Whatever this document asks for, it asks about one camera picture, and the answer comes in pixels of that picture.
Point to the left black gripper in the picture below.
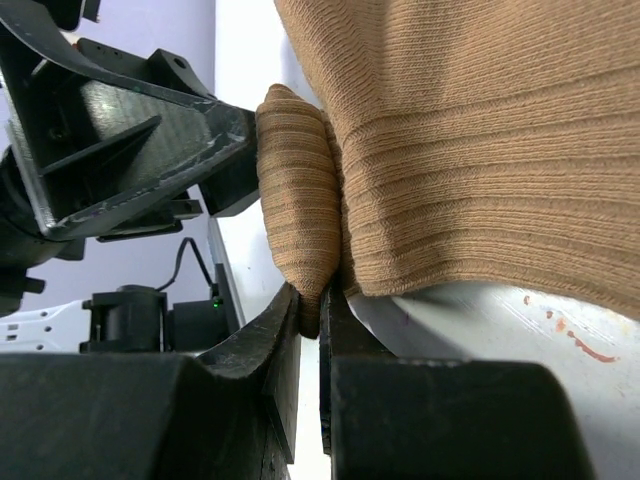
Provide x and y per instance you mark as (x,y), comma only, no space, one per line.
(106,145)

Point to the brown sock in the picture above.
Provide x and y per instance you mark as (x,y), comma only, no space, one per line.
(456,141)

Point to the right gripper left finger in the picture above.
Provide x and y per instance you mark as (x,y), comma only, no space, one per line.
(229,413)

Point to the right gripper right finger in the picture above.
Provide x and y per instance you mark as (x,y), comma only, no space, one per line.
(385,417)

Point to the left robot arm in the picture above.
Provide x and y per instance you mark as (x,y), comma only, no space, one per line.
(166,270)

